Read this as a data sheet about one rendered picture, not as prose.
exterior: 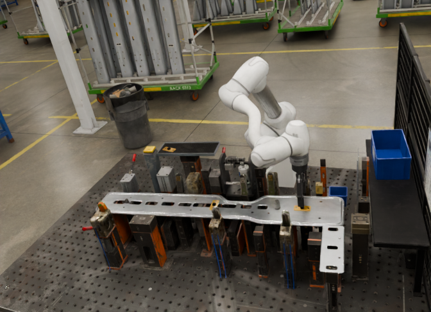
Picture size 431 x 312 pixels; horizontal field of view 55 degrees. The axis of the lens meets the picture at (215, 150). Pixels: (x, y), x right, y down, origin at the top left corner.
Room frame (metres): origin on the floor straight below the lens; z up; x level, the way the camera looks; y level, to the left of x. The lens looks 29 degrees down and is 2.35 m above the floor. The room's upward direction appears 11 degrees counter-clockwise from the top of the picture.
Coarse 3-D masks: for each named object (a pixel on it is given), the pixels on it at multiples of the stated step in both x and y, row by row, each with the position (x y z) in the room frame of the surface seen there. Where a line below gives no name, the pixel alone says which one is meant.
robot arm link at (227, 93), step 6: (228, 84) 2.16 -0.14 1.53; (234, 84) 2.13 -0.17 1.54; (240, 84) 2.12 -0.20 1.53; (222, 90) 2.16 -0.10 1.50; (228, 90) 2.13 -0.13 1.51; (234, 90) 2.10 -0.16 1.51; (240, 90) 2.10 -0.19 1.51; (246, 90) 2.11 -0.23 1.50; (222, 96) 2.14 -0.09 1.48; (228, 96) 2.09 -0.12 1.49; (234, 96) 2.06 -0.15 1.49; (228, 102) 2.07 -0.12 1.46
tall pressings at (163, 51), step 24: (96, 0) 6.72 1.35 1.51; (120, 0) 6.80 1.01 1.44; (144, 0) 6.39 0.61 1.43; (168, 0) 6.24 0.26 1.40; (96, 24) 6.70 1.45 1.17; (120, 24) 6.61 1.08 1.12; (144, 24) 6.40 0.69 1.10; (168, 24) 6.25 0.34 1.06; (96, 48) 6.45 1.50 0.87; (120, 48) 6.58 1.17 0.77; (144, 48) 6.48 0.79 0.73; (168, 48) 6.27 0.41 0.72; (96, 72) 6.47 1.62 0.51; (120, 72) 6.87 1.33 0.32; (144, 72) 6.43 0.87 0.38
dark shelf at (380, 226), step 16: (368, 144) 2.07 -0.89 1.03; (384, 192) 1.62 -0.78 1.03; (400, 192) 1.59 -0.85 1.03; (416, 192) 1.57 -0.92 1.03; (384, 208) 1.50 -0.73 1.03; (400, 208) 1.48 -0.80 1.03; (416, 208) 1.46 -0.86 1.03; (384, 224) 1.40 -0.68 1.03; (400, 224) 1.38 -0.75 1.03; (416, 224) 1.36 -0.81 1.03; (384, 240) 1.30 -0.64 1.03; (400, 240) 1.28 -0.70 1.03; (416, 240) 1.27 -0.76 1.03
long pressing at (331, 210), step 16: (112, 192) 2.13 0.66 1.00; (96, 208) 2.00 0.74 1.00; (112, 208) 1.96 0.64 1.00; (128, 208) 1.93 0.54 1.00; (144, 208) 1.90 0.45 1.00; (160, 208) 1.88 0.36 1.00; (176, 208) 1.85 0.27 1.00; (192, 208) 1.82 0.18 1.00; (208, 208) 1.80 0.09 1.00; (224, 208) 1.77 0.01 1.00; (240, 208) 1.74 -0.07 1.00; (256, 208) 1.72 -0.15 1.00; (272, 208) 1.69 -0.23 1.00; (288, 208) 1.67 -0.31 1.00; (320, 208) 1.62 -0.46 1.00; (336, 208) 1.60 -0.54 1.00; (272, 224) 1.58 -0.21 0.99; (304, 224) 1.53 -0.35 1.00; (320, 224) 1.51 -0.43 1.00; (336, 224) 1.49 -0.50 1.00
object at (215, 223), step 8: (216, 224) 1.60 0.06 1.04; (216, 232) 1.58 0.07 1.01; (224, 232) 1.65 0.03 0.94; (216, 240) 1.58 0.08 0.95; (224, 240) 1.63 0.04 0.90; (216, 248) 1.60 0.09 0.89; (224, 248) 1.61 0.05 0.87; (216, 256) 1.60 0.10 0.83; (224, 256) 1.59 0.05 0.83; (224, 264) 1.59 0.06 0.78; (232, 264) 1.65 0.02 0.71; (224, 272) 1.59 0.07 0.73; (232, 272) 1.60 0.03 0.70
